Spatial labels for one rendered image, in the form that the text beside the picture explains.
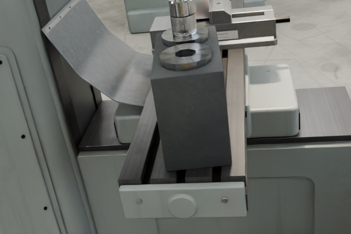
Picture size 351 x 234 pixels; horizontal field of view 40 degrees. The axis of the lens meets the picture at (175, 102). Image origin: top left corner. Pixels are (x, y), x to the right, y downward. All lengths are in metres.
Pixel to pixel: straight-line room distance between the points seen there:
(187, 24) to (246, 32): 0.47
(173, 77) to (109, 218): 0.81
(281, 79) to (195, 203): 0.63
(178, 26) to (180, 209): 0.33
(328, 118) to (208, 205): 0.61
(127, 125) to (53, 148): 0.21
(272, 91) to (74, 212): 0.67
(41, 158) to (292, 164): 0.68
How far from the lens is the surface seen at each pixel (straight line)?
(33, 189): 1.43
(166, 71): 0.80
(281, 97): 1.31
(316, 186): 1.39
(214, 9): 1.33
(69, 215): 1.47
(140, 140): 0.98
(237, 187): 0.84
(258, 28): 1.34
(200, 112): 0.81
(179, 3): 0.88
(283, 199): 1.42
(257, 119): 1.27
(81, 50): 1.33
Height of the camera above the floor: 1.45
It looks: 28 degrees down
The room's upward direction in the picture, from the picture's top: 8 degrees counter-clockwise
